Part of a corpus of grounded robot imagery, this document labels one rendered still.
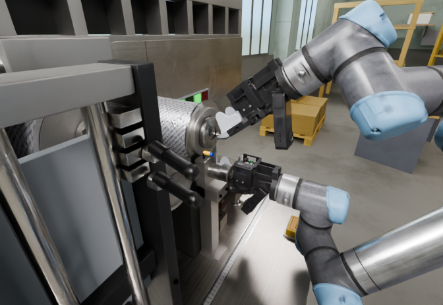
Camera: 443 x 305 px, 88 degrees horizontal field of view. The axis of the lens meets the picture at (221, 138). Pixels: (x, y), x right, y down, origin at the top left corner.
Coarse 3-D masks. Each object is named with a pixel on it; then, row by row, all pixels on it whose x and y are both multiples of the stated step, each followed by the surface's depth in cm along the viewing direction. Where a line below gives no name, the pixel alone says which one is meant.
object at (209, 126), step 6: (204, 120) 51; (210, 120) 51; (216, 120) 54; (204, 126) 50; (210, 126) 52; (216, 126) 54; (204, 132) 50; (210, 132) 52; (204, 138) 51; (210, 138) 54; (216, 138) 55; (204, 144) 51; (210, 144) 53
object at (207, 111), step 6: (204, 108) 51; (210, 108) 52; (198, 114) 50; (204, 114) 51; (210, 114) 53; (198, 120) 49; (192, 126) 49; (198, 126) 50; (192, 132) 49; (198, 132) 50; (192, 138) 49; (198, 138) 51; (192, 144) 50; (198, 144) 51; (198, 150) 52; (210, 150) 57
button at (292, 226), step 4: (292, 216) 74; (292, 220) 72; (296, 220) 72; (292, 224) 70; (296, 224) 70; (288, 228) 69; (292, 228) 69; (296, 228) 69; (288, 232) 69; (292, 232) 68; (292, 236) 69
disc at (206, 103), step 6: (204, 102) 51; (210, 102) 53; (198, 108) 50; (216, 108) 56; (192, 114) 48; (192, 120) 49; (186, 126) 48; (186, 132) 48; (186, 138) 48; (186, 144) 49; (192, 150) 51; (192, 156) 52; (198, 156) 54
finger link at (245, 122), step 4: (256, 116) 45; (244, 120) 45; (248, 120) 45; (252, 120) 45; (240, 124) 45; (244, 124) 45; (248, 124) 45; (232, 128) 48; (236, 128) 46; (240, 128) 46; (228, 132) 49; (232, 132) 48; (236, 132) 47
